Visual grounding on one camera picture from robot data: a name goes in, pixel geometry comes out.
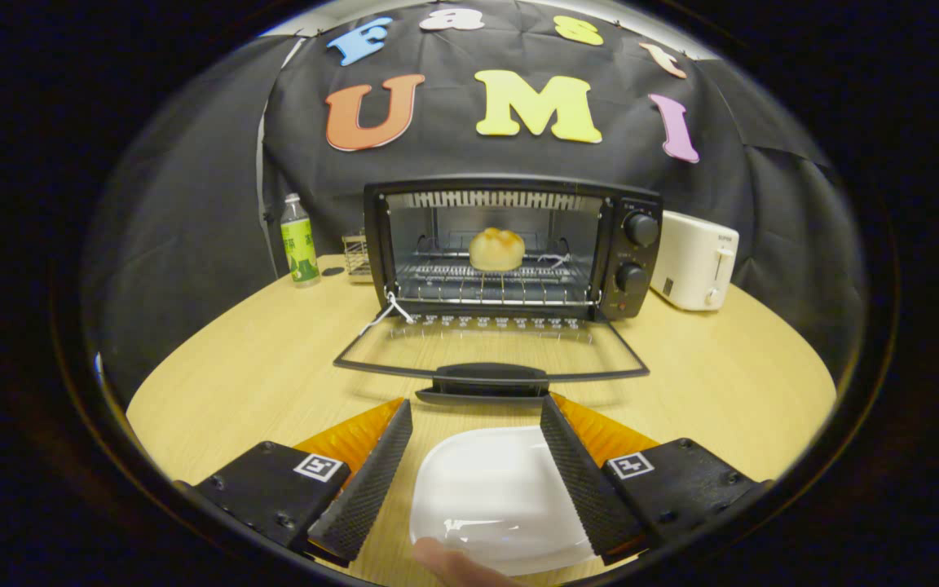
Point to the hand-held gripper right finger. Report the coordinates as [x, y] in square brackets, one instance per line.
[588, 489]

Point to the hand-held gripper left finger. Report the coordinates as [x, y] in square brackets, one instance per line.
[363, 493]

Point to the black toaster oven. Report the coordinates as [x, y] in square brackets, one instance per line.
[641, 261]

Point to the round golden bread bun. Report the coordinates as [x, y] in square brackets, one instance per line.
[497, 250]

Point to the white pop-up toaster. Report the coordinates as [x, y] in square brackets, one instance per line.
[694, 261]

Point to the white square plate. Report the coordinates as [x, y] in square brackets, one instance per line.
[494, 497]

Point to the green label drink bottle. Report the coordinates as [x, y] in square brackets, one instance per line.
[299, 249]

